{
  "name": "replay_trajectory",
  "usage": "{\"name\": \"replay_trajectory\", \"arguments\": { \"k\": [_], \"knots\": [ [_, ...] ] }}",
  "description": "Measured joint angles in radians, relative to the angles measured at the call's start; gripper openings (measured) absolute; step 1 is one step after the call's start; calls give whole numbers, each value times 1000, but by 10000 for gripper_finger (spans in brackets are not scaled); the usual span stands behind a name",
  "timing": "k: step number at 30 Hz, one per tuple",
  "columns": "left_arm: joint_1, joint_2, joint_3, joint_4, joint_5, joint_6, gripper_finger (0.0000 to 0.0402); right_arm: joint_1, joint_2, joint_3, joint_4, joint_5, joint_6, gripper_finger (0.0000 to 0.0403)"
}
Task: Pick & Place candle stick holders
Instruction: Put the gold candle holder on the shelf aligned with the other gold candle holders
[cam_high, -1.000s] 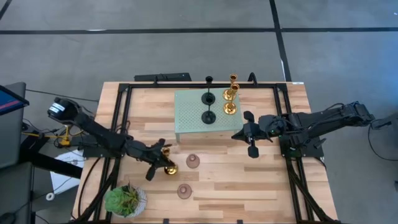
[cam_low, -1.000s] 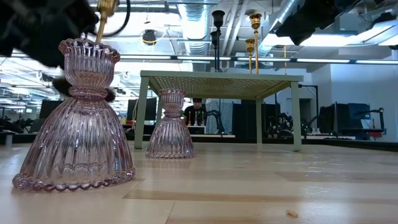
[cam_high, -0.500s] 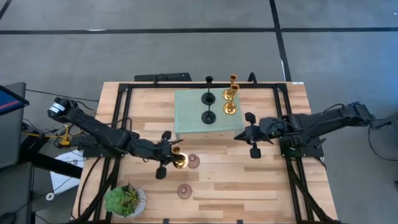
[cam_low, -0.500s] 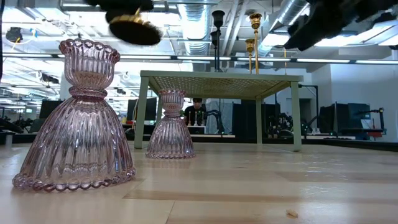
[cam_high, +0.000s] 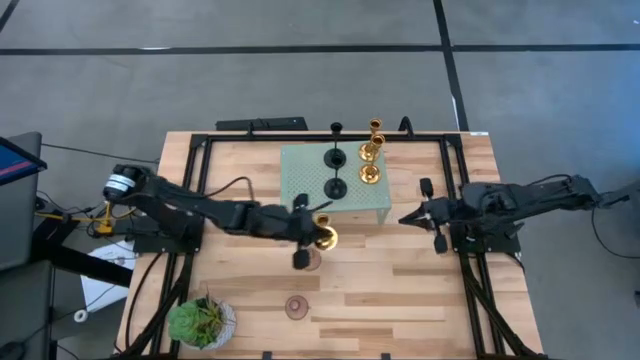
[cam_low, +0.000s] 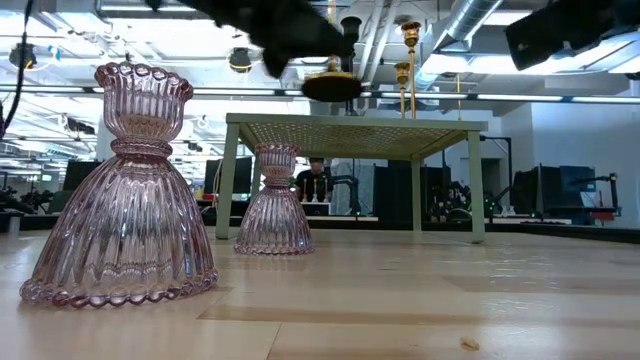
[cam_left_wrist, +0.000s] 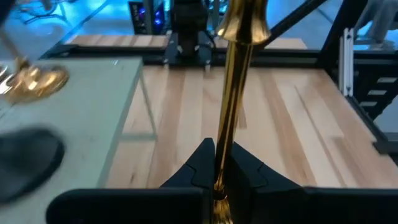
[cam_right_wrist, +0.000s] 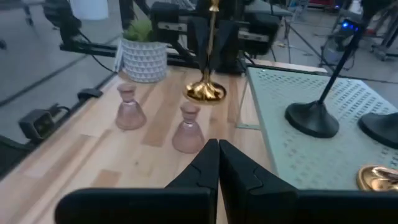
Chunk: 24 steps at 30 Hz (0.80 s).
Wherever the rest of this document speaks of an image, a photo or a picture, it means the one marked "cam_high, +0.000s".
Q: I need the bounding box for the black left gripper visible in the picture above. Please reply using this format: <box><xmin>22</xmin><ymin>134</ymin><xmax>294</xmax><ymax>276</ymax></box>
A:
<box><xmin>282</xmin><ymin>193</ymin><xmax>335</xmax><ymax>271</ymax></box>

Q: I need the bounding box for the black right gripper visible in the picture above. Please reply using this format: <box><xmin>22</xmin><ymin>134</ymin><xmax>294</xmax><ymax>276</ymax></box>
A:
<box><xmin>398</xmin><ymin>178</ymin><xmax>464</xmax><ymax>255</ymax></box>

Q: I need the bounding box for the black metal candlestick holder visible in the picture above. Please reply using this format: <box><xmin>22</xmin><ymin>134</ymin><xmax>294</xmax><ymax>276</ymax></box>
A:
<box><xmin>323</xmin><ymin>152</ymin><xmax>349</xmax><ymax>201</ymax></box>
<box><xmin>323</xmin><ymin>121</ymin><xmax>348</xmax><ymax>170</ymax></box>

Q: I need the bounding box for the gold metal candlestick holder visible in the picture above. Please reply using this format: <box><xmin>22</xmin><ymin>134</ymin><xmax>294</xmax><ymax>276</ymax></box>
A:
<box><xmin>358</xmin><ymin>132</ymin><xmax>387</xmax><ymax>186</ymax></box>
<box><xmin>357</xmin><ymin>117</ymin><xmax>384</xmax><ymax>164</ymax></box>
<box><xmin>312</xmin><ymin>212</ymin><xmax>340</xmax><ymax>253</ymax></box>

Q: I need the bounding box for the pink ribbed glass candle holder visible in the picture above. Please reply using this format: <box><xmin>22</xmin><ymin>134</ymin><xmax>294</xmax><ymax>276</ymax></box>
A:
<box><xmin>284</xmin><ymin>294</ymin><xmax>310</xmax><ymax>321</ymax></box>
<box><xmin>304</xmin><ymin>247</ymin><xmax>324</xmax><ymax>273</ymax></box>

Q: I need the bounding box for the green perforated metal shelf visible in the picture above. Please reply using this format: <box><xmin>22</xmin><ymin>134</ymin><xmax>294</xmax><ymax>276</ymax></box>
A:
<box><xmin>278</xmin><ymin>141</ymin><xmax>392</xmax><ymax>225</ymax></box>

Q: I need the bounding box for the flat black box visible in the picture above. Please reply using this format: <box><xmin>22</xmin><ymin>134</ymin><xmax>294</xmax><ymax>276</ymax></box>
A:
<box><xmin>215</xmin><ymin>116</ymin><xmax>309</xmax><ymax>133</ymax></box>

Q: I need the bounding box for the green succulent in white pot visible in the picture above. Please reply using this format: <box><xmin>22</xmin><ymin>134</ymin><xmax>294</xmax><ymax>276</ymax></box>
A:
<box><xmin>167</xmin><ymin>294</ymin><xmax>237</xmax><ymax>350</ymax></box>

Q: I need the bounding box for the white paper sheet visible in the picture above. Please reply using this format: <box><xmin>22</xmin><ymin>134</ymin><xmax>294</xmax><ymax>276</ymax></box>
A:
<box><xmin>79</xmin><ymin>239</ymin><xmax>137</xmax><ymax>314</ymax></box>

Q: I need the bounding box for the black stand beam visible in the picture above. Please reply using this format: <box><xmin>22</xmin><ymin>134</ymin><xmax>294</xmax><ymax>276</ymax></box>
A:
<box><xmin>29</xmin><ymin>219</ymin><xmax>134</xmax><ymax>289</ymax></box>

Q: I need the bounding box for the dark screen with blue display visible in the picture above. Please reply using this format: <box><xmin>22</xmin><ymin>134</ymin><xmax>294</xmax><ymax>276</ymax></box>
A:
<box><xmin>0</xmin><ymin>135</ymin><xmax>49</xmax><ymax>187</ymax></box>

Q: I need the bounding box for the black aluminium rail frame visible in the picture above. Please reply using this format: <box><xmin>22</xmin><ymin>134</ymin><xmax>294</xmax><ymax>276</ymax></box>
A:
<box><xmin>117</xmin><ymin>130</ymin><xmax>551</xmax><ymax>360</ymax></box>

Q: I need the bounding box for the black floor cable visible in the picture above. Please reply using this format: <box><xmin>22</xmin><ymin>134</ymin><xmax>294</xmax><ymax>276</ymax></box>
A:
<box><xmin>42</xmin><ymin>143</ymin><xmax>159</xmax><ymax>165</ymax></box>
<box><xmin>591</xmin><ymin>204</ymin><xmax>640</xmax><ymax>261</ymax></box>

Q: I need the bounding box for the yellow cable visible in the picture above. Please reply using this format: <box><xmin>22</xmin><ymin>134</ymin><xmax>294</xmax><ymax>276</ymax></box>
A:
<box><xmin>34</xmin><ymin>199</ymin><xmax>136</xmax><ymax>236</ymax></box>

